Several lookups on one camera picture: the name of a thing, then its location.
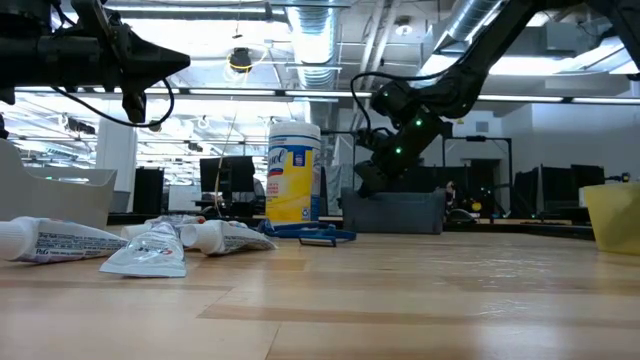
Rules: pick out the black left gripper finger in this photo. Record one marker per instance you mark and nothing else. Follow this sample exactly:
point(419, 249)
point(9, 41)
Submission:
point(155, 72)
point(155, 54)

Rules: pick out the white travel toothpaste tube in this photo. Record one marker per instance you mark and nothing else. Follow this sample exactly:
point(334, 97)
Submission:
point(132, 231)
point(150, 255)
point(225, 240)
point(175, 219)
point(60, 240)

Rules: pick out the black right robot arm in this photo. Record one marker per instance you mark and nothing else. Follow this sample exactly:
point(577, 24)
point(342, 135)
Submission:
point(480, 65)

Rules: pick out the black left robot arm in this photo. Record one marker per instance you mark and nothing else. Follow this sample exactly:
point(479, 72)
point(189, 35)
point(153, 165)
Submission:
point(50, 60)

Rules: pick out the dark grey plastic bin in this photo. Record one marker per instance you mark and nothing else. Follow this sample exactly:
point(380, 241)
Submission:
point(395, 212)

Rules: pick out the person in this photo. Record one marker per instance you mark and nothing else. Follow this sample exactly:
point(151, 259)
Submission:
point(451, 192)

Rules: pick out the yellow disinfecting wipes canister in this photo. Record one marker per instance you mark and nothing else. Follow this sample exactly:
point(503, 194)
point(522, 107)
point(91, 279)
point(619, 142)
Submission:
point(293, 190)

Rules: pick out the white building pillar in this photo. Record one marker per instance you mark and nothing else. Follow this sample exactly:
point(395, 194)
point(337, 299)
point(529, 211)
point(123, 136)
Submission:
point(116, 165)

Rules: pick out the black cabinet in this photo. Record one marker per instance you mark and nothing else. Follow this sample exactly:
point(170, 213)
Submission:
point(148, 190)

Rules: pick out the black desktop monitor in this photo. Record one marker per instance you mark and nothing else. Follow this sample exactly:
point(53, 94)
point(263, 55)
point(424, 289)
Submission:
point(227, 174)

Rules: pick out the black overhead light bar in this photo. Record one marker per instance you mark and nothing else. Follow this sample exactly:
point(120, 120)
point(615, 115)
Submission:
point(280, 93)

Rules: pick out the light grey plastic bin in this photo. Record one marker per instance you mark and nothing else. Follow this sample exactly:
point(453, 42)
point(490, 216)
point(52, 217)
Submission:
point(55, 195)

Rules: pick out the white ceiling sensor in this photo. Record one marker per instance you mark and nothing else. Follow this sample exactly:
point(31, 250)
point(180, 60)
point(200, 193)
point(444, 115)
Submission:
point(403, 26)

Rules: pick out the dark monitor row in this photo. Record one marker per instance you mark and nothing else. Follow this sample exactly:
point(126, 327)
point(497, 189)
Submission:
point(560, 185)

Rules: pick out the yellow plastic bin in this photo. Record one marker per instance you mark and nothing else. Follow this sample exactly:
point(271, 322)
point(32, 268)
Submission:
point(615, 220)

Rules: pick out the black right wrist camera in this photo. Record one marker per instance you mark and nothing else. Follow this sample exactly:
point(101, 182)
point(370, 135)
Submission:
point(369, 140)

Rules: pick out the black overhead camera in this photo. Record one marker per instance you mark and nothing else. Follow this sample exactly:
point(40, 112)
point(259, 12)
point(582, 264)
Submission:
point(240, 60)

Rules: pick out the black stand frame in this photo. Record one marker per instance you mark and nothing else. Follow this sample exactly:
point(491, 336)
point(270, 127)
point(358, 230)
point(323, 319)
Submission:
point(477, 138)

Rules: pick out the silver ventilation duct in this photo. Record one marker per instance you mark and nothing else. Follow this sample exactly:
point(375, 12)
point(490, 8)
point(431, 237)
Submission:
point(314, 45)
point(470, 17)

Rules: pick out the black table frame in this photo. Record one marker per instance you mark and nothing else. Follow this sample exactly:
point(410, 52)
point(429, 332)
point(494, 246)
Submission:
point(525, 229)

